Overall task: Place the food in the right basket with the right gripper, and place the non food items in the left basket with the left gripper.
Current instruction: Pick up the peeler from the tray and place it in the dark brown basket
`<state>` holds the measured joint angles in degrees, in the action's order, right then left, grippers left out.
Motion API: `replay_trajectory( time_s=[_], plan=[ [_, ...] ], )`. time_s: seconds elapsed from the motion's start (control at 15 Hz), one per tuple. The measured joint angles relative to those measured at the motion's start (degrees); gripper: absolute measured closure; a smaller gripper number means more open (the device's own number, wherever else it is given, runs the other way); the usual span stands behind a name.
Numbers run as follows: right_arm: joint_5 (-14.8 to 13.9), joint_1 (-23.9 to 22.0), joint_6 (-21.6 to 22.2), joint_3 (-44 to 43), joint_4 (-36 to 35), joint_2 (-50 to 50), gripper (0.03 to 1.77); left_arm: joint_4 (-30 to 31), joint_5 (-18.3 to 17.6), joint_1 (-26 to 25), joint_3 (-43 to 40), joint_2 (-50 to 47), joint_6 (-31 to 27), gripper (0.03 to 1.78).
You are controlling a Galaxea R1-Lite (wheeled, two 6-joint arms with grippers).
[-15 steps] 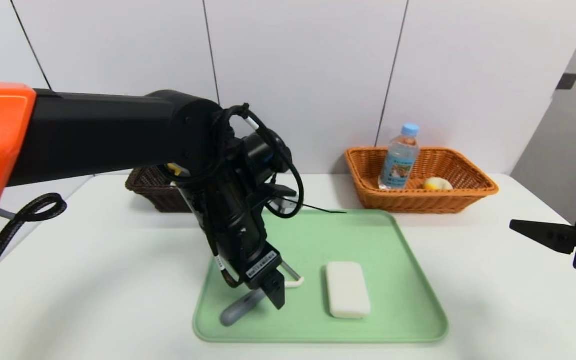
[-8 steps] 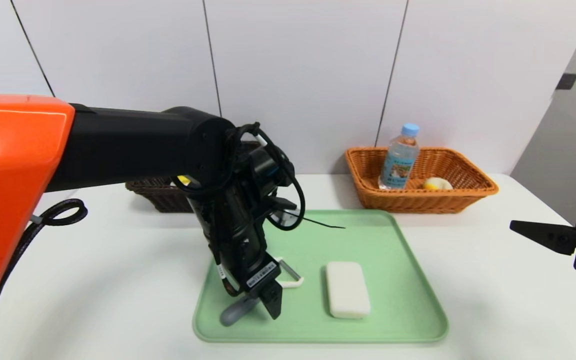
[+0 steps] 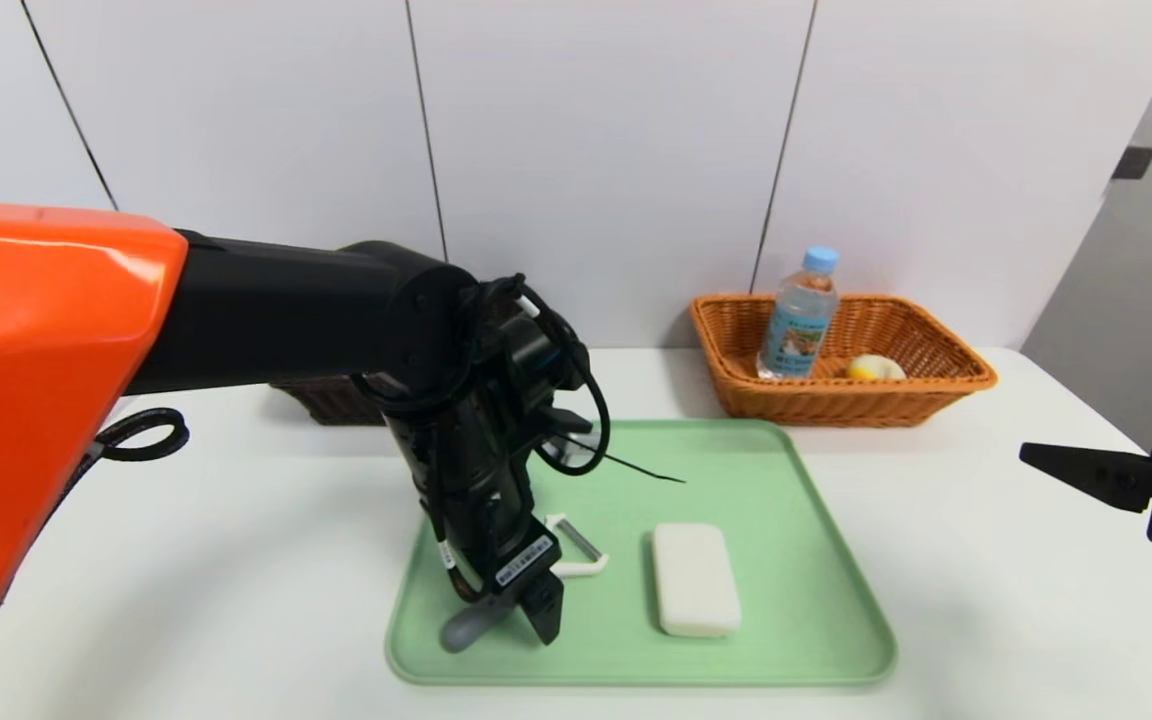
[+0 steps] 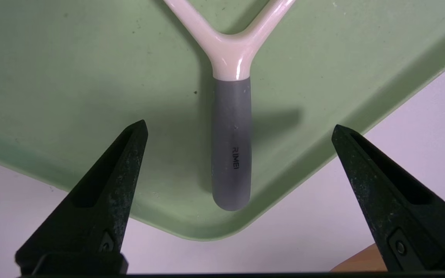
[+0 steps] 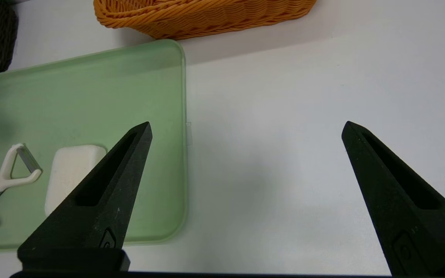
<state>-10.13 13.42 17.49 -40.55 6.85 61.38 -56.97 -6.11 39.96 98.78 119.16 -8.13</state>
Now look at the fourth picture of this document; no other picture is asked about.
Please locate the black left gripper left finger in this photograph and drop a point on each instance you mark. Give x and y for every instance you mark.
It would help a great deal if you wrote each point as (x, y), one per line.
(102, 200)

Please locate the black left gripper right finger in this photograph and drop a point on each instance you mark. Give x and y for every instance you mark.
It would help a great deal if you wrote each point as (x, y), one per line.
(392, 208)

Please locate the light green plastic tray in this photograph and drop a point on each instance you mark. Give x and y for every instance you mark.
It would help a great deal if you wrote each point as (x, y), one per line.
(91, 77)

